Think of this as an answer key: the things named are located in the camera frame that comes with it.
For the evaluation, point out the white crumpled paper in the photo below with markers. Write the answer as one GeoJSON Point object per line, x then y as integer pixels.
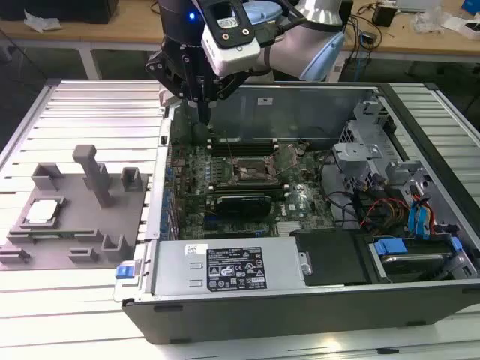
{"type": "Point", "coordinates": [41, 20]}

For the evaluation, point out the white flat device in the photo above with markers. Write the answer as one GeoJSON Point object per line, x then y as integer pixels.
{"type": "Point", "coordinates": [416, 3]}

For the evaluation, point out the black open PC case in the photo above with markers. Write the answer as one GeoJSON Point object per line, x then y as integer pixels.
{"type": "Point", "coordinates": [300, 318]}

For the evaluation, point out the CPU socket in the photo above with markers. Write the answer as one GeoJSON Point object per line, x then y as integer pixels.
{"type": "Point", "coordinates": [251, 170]}

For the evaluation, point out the black graphics card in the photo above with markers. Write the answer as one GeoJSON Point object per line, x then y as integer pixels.
{"type": "Point", "coordinates": [243, 206]}

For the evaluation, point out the silver chipset heatsink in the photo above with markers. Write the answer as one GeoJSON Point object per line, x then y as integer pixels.
{"type": "Point", "coordinates": [288, 228]}

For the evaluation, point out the green RAM stick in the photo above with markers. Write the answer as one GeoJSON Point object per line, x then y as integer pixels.
{"type": "Point", "coordinates": [52, 235]}

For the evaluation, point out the black RAM slot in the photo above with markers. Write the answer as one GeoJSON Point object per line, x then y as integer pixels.
{"type": "Point", "coordinates": [247, 190]}
{"type": "Point", "coordinates": [247, 185]}
{"type": "Point", "coordinates": [247, 143]}
{"type": "Point", "coordinates": [247, 138]}
{"type": "Point", "coordinates": [247, 153]}
{"type": "Point", "coordinates": [247, 148]}

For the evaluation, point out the large black box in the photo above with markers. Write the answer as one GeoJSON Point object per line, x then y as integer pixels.
{"type": "Point", "coordinates": [93, 9]}

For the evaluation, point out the black plastic shroud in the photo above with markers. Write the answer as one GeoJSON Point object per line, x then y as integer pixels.
{"type": "Point", "coordinates": [330, 258]}

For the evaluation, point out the blue box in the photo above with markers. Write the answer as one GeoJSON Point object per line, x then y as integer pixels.
{"type": "Point", "coordinates": [471, 5]}

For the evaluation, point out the clear plastic bag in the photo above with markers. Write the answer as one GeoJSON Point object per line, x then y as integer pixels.
{"type": "Point", "coordinates": [427, 20]}

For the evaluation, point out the grey parts rack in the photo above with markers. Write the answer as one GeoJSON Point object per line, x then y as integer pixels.
{"type": "Point", "coordinates": [75, 225]}

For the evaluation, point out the metal disk bay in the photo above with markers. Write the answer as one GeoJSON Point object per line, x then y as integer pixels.
{"type": "Point", "coordinates": [444, 213]}

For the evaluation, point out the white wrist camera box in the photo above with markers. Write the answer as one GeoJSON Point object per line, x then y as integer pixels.
{"type": "Point", "coordinates": [232, 60]}

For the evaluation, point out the green motherboard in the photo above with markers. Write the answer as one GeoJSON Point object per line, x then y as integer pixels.
{"type": "Point", "coordinates": [305, 176]}

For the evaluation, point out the grey power supply unit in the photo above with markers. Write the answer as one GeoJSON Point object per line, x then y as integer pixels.
{"type": "Point", "coordinates": [176, 262]}

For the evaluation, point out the small black cube device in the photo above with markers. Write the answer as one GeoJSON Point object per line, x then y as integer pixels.
{"type": "Point", "coordinates": [384, 15]}

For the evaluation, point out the blue case latch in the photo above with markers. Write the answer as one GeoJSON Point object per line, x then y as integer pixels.
{"type": "Point", "coordinates": [125, 271]}

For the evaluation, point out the hard disk in blue carrier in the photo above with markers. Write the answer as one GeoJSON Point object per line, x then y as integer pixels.
{"type": "Point", "coordinates": [412, 262]}

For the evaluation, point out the white cardboard box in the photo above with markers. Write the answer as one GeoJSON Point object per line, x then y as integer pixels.
{"type": "Point", "coordinates": [453, 23]}

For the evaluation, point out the silver CPU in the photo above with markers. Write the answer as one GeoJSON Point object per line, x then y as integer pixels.
{"type": "Point", "coordinates": [42, 212]}

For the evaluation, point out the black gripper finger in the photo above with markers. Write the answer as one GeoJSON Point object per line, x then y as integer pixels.
{"type": "Point", "coordinates": [228, 86]}
{"type": "Point", "coordinates": [168, 75]}

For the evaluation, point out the small grey adapter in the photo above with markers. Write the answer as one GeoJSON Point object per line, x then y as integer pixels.
{"type": "Point", "coordinates": [368, 38]}

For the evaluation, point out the grey metal drive cage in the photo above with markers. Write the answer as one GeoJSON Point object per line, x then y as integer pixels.
{"type": "Point", "coordinates": [356, 152]}

